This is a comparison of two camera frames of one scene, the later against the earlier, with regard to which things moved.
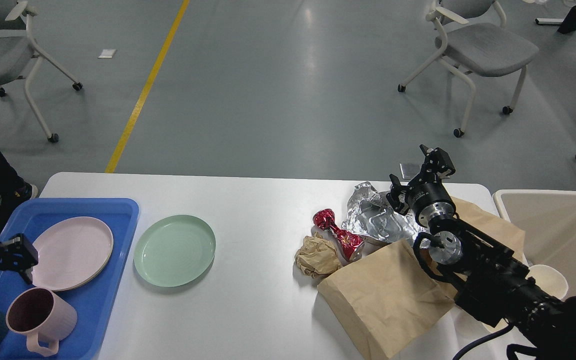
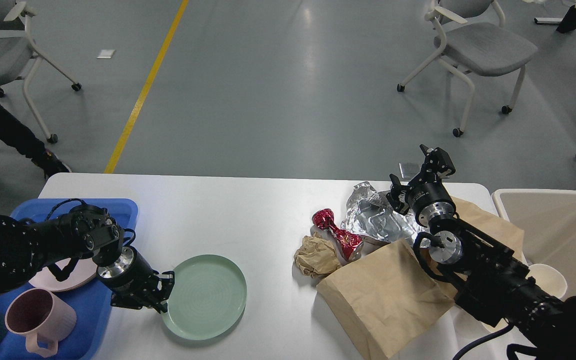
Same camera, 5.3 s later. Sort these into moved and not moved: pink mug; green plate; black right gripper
Moved: green plate
Not moved: black right gripper; pink mug
